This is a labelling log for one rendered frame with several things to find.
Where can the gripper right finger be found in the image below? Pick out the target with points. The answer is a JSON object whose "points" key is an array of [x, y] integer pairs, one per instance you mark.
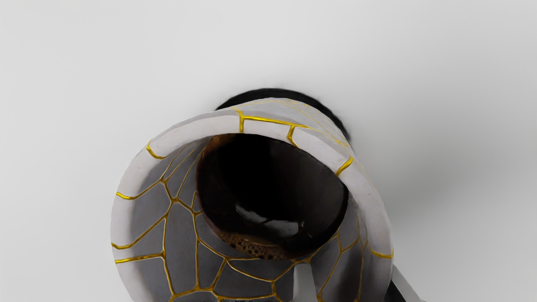
{"points": [[403, 291]]}

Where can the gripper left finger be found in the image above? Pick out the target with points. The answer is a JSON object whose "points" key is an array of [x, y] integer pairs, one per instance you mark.
{"points": [[304, 286]]}

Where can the white mug with gold cracks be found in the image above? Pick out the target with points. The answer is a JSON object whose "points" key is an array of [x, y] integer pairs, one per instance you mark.
{"points": [[180, 235]]}

